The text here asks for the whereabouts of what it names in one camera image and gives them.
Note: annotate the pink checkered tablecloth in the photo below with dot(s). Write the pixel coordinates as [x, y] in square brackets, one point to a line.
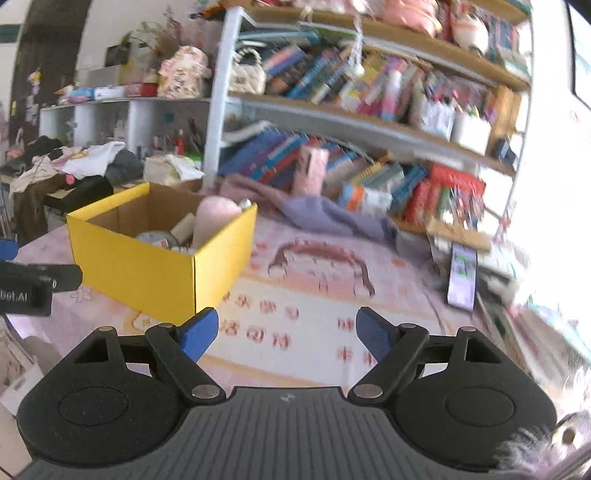
[277, 299]

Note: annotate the orange blue small box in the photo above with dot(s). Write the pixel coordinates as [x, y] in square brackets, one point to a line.
[365, 201]

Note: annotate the yellow cardboard box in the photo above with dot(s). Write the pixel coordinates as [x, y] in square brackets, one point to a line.
[164, 284]

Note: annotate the cartoon printed desk mat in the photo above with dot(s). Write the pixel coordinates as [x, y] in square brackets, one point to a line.
[332, 304]

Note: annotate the red book box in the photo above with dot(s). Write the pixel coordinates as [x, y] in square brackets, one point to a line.
[447, 195]

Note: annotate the pink plush toy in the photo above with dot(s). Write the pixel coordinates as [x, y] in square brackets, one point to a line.
[212, 215]

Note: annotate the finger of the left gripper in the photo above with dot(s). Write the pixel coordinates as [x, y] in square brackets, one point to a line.
[8, 249]
[61, 277]

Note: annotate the white bookshelf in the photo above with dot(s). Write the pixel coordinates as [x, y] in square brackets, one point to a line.
[388, 98]

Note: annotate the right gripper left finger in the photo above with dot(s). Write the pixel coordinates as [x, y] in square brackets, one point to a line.
[177, 350]

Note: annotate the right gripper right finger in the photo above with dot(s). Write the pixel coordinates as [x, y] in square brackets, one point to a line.
[397, 351]

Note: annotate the pile of clothes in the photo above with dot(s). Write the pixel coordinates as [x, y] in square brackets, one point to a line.
[49, 174]

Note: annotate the black smartphone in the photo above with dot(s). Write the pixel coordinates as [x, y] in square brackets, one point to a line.
[462, 284]

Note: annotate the pink cloth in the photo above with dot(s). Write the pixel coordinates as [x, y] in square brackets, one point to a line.
[237, 188]

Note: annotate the purple cloth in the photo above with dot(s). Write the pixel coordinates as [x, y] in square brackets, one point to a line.
[321, 215]

